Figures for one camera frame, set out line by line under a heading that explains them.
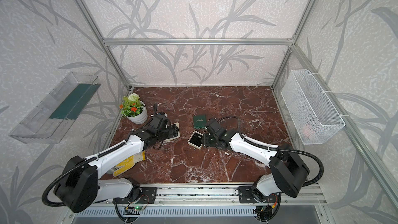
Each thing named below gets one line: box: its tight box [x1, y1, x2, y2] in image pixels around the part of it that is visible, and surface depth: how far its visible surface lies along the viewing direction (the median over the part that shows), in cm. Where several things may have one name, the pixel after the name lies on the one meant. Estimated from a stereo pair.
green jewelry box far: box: [193, 114, 207, 130], surface depth 101 cm
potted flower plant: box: [119, 92, 148, 125], surface depth 93 cm
